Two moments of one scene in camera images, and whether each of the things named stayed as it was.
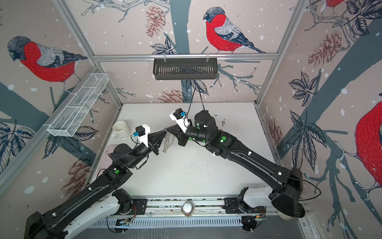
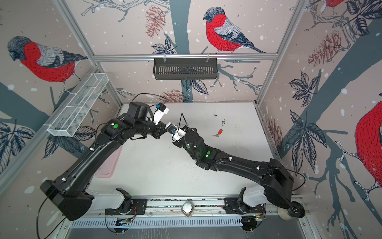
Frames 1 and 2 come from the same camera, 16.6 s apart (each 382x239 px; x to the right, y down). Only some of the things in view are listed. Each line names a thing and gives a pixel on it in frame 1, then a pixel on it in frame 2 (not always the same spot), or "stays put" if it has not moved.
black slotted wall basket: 185,69 stays put
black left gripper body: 152,146 -> 156,129
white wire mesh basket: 71,114 stays put
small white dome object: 187,209 stays put
